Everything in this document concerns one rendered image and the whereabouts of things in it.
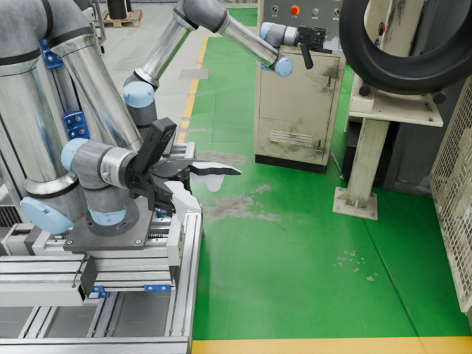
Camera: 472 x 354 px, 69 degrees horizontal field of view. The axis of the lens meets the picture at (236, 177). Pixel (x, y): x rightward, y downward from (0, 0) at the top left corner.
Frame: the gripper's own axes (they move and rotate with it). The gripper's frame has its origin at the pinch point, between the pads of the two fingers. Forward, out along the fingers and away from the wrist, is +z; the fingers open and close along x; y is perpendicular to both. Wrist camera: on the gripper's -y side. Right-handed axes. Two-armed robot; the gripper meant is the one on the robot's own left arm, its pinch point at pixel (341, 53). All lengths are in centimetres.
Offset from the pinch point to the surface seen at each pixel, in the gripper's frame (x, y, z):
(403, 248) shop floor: 2, -95, 64
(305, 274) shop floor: -33, -101, 15
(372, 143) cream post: 28, -51, 31
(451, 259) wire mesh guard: -34, -62, 68
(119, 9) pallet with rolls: 466, -123, -422
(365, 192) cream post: 28, -84, 39
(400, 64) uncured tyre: 15.6, -3.3, 26.8
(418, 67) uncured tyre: 15.3, -2.9, 34.1
